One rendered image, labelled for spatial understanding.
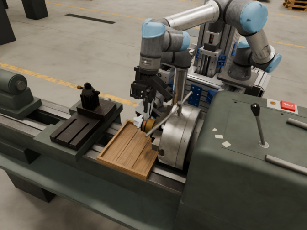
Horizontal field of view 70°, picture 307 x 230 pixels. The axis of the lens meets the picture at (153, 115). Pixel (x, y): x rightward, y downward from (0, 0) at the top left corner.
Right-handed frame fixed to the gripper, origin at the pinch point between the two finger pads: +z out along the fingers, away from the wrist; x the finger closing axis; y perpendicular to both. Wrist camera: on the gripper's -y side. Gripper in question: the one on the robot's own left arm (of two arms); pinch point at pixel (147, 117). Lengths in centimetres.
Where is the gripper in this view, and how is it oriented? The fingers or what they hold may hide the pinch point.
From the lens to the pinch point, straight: 88.1
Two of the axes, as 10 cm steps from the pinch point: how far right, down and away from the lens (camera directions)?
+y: -9.2, -2.7, 2.7
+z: -1.3, 8.8, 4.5
